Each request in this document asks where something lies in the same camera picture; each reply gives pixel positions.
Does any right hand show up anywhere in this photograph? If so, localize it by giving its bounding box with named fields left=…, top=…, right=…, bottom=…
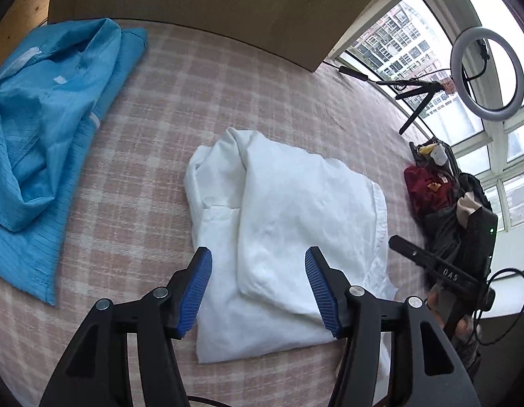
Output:
left=426, top=284, right=474, bottom=344

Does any black bag with items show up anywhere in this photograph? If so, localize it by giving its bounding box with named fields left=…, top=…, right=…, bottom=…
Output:
left=404, top=138, right=493, bottom=263

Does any white ring light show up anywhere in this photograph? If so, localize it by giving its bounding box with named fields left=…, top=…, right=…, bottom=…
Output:
left=450, top=27, right=524, bottom=122

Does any black cable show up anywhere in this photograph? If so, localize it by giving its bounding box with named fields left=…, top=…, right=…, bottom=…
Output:
left=469, top=266, right=524, bottom=347

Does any black tripod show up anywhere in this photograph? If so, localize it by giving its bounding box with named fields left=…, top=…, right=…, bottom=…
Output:
left=374, top=77, right=450, bottom=136

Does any white shirt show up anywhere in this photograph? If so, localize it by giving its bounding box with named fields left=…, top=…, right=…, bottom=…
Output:
left=185, top=129, right=396, bottom=364

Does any black inline remote controller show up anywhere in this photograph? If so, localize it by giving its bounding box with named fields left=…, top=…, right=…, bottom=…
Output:
left=337, top=65, right=369, bottom=81

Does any dark red garment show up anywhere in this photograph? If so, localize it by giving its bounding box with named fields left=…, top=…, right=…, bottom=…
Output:
left=404, top=166, right=456, bottom=219

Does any blue garment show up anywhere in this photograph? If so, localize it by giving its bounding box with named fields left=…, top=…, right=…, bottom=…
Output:
left=0, top=18, right=148, bottom=305

